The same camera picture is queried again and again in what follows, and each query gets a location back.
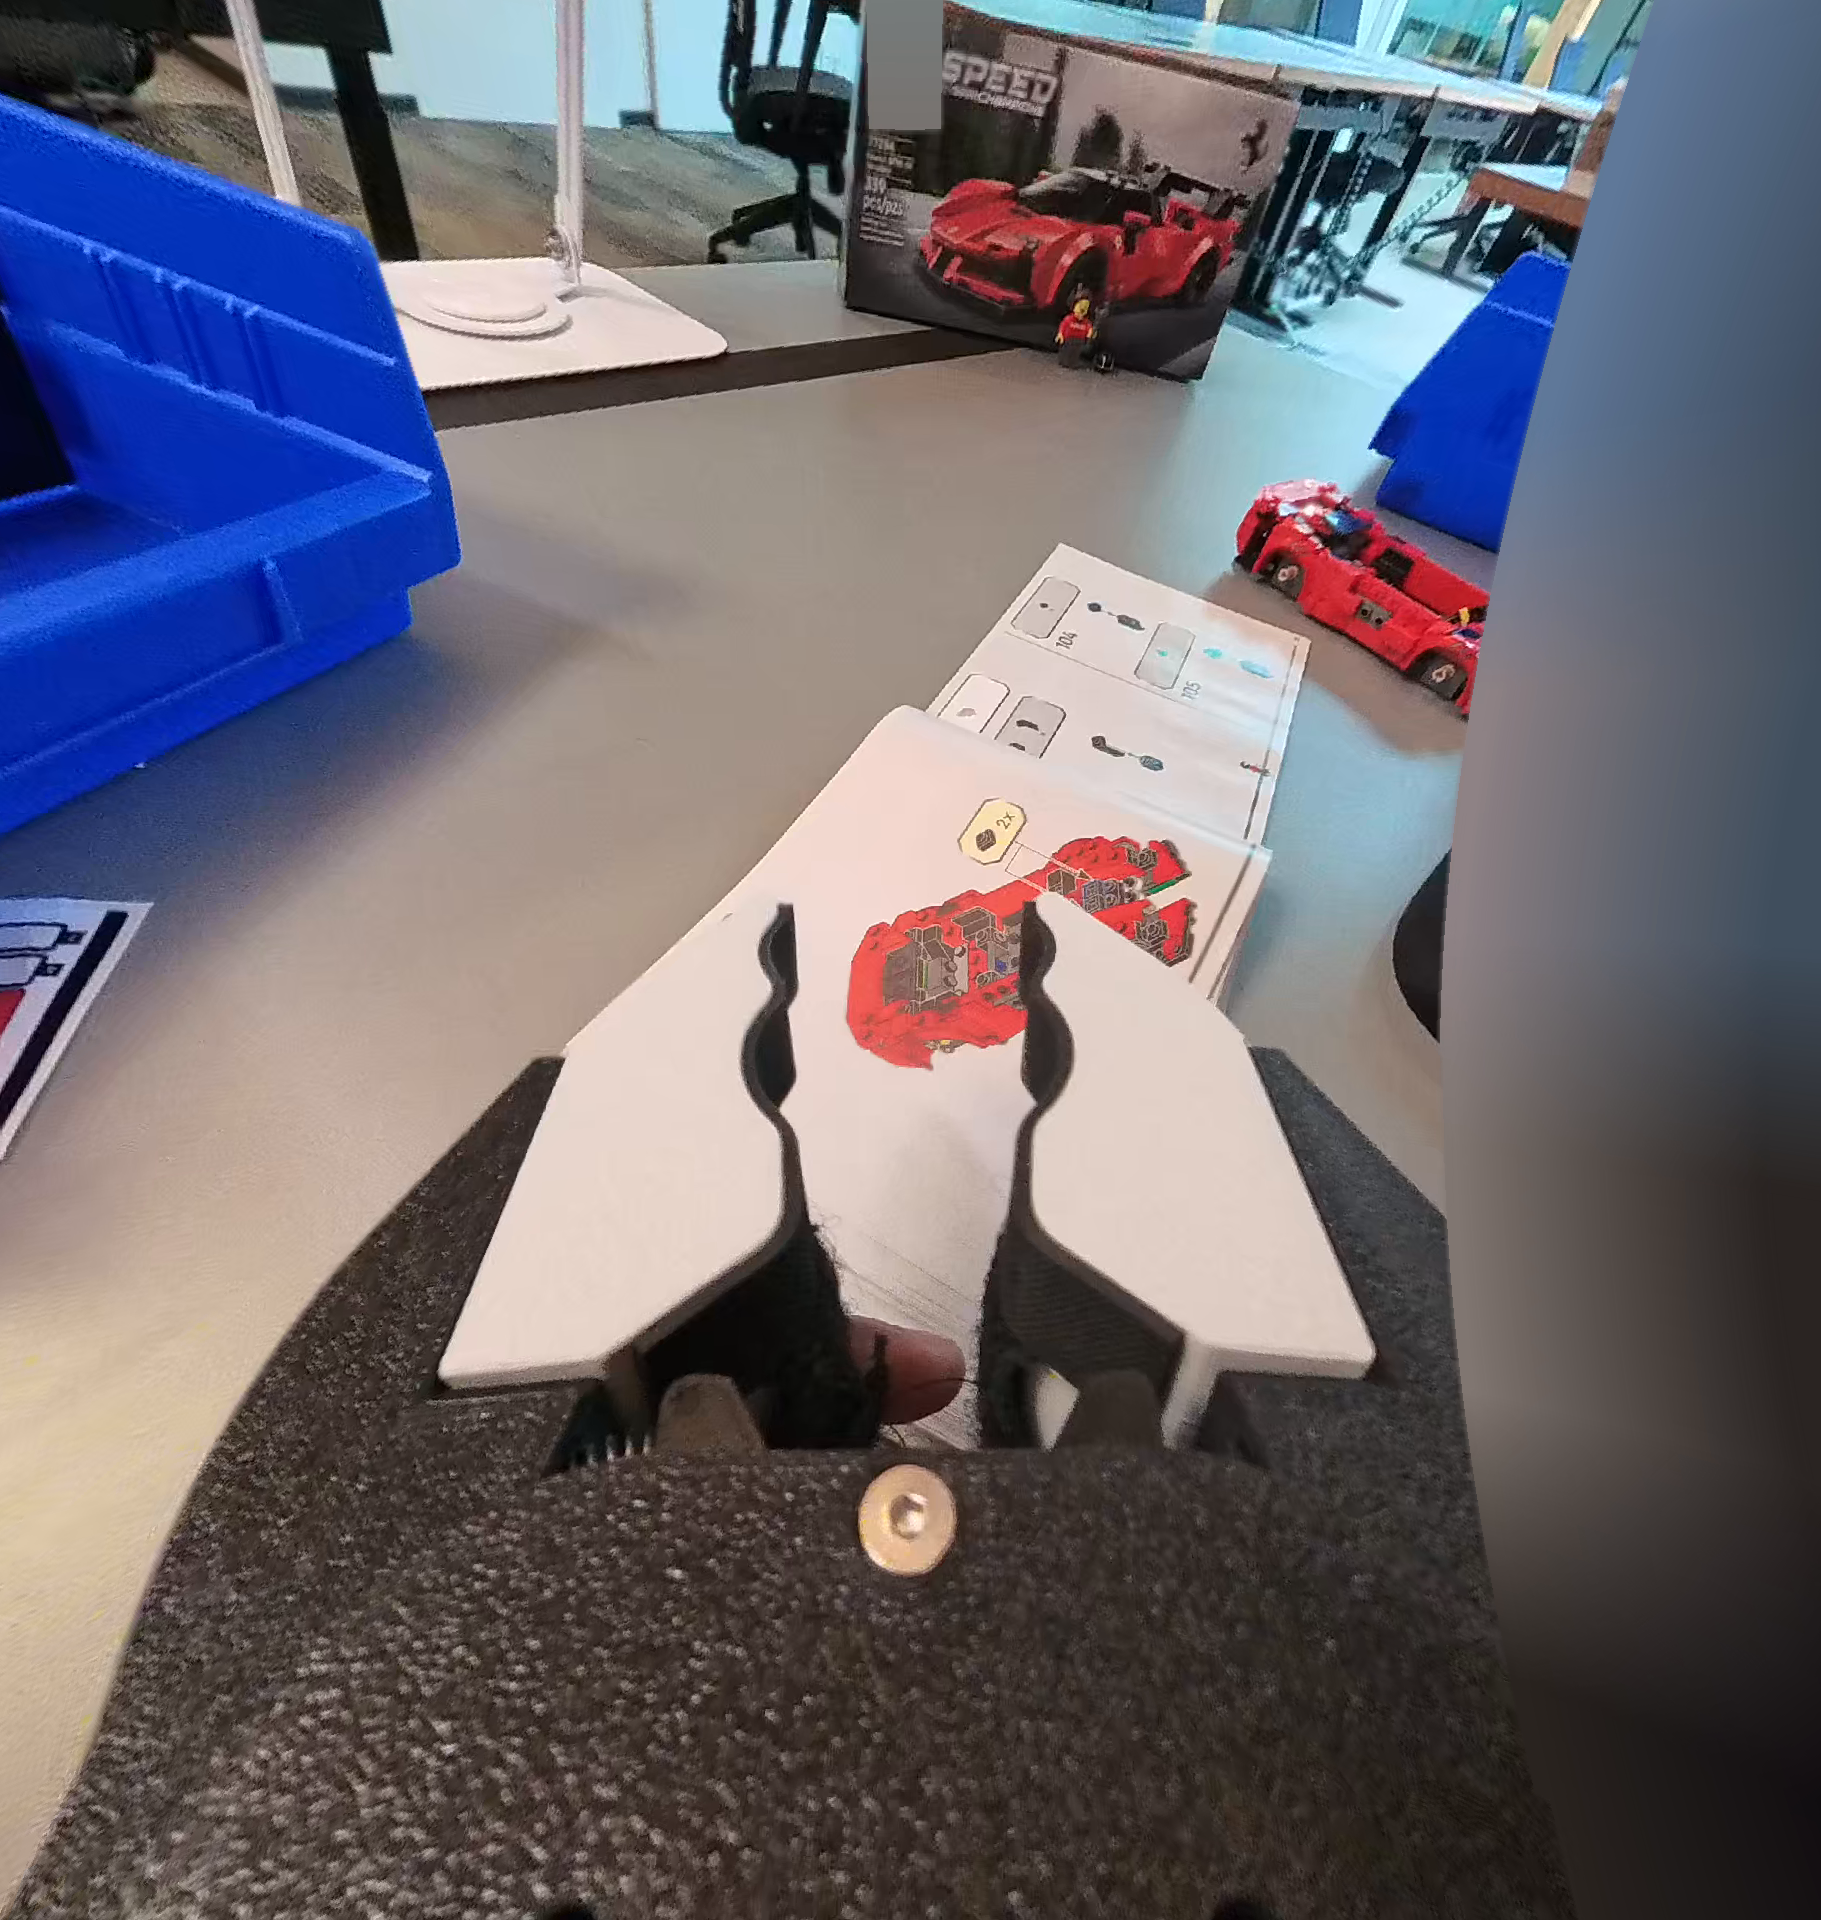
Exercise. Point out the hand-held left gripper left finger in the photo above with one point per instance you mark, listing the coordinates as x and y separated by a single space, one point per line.
627 1202

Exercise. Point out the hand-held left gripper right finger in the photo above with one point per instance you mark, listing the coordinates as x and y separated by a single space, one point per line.
1194 1202

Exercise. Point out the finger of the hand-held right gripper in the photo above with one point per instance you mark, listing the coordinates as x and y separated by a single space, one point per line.
1599 901

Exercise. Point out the red lego car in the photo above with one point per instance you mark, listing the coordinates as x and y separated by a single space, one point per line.
1363 578

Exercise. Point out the lego instruction booklet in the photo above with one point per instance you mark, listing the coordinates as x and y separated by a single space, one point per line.
911 810

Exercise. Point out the lego sticker sheet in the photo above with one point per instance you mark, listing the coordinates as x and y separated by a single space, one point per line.
26 1023

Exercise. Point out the lego minifigure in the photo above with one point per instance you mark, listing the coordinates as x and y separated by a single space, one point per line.
1077 324

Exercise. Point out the lego set box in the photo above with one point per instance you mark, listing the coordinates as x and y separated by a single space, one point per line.
1000 300

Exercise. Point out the person's left hand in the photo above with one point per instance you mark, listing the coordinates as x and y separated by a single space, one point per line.
911 1373

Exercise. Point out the blue plastic storage bin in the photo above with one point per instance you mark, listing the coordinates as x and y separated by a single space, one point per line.
1467 423
222 528

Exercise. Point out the wooden table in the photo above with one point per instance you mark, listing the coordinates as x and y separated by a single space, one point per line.
1524 187

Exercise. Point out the grey office table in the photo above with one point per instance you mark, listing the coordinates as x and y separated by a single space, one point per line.
1363 70

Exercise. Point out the white lamp stand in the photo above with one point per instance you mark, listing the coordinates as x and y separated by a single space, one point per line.
550 324

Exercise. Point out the black office desk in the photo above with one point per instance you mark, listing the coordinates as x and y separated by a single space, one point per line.
362 121

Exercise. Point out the black mesh office chair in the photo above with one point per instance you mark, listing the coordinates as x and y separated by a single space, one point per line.
768 92

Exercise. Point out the white pole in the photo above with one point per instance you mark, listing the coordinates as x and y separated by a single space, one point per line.
265 108

